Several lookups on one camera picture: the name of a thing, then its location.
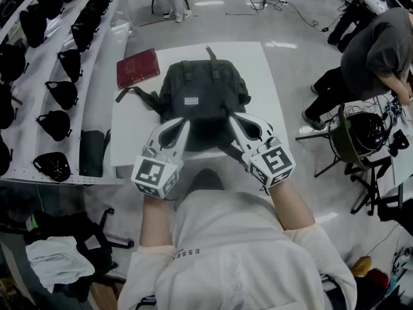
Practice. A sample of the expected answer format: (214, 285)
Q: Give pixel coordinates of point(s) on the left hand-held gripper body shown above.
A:
(151, 174)

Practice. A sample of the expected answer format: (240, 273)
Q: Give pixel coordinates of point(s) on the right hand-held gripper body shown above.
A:
(274, 165)

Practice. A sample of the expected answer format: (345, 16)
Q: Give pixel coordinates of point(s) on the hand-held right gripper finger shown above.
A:
(243, 139)
(263, 126)

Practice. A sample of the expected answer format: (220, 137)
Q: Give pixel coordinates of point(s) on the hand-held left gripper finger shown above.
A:
(156, 134)
(182, 140)

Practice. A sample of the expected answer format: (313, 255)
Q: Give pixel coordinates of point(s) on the black backpack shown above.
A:
(206, 89)

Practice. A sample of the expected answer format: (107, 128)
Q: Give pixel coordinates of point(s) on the person's left forearm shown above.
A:
(156, 221)

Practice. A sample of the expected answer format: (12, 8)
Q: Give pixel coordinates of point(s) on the person's right forearm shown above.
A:
(290, 205)

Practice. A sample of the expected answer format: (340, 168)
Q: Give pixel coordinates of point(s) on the white table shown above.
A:
(135, 131)

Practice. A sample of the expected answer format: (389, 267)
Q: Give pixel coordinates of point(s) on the dark red book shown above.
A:
(138, 68)

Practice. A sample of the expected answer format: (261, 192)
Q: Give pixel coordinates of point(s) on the dark green chair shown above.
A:
(342, 140)

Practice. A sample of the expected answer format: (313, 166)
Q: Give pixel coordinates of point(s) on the black office chair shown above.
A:
(93, 237)

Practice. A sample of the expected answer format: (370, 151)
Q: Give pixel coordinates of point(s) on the glossy black helmet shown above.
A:
(368, 131)

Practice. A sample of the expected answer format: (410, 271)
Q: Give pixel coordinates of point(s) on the person's white shirt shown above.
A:
(235, 257)

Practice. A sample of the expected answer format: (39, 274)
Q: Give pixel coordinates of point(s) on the row of black bags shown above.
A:
(64, 92)

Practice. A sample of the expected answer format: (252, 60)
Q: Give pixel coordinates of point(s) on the crumpled white cloth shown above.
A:
(58, 263)

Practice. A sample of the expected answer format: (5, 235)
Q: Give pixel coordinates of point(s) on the white side desk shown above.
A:
(403, 163)

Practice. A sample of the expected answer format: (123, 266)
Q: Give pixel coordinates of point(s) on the green plastic bag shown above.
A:
(31, 224)

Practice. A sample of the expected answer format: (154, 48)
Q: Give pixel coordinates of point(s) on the white metal shelf rack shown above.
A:
(38, 73)

